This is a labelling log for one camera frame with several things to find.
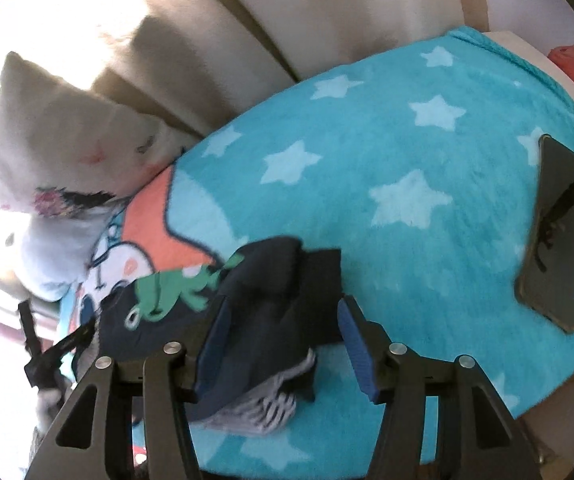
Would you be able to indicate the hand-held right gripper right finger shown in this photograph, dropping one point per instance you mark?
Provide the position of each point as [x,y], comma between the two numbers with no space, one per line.
[360,352]

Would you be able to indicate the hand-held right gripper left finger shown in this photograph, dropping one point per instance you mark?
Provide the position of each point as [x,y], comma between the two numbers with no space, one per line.
[216,345]

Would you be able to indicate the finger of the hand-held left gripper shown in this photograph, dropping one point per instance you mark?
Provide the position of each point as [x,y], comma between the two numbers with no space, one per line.
[52,357]

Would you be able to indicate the navy pants with frog print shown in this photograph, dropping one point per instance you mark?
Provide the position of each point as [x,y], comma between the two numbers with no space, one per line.
[272,300]

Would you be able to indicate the grey striped cloth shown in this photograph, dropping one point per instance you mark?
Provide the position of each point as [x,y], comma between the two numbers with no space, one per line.
[262,407]

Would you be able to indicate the pale blue cushion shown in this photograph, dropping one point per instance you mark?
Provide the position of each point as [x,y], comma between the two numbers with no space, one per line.
[62,250]

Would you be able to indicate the teal blanket with white stars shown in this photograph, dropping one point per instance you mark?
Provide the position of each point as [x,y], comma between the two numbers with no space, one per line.
[367,135]

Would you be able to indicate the white printed pillow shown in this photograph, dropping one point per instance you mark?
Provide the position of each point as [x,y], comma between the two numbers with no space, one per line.
[67,135]

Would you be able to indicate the black smartphone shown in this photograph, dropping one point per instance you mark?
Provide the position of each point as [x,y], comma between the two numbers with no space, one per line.
[562,240]

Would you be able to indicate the beige sofa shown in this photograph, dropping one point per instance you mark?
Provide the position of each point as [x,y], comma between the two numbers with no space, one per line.
[317,10]

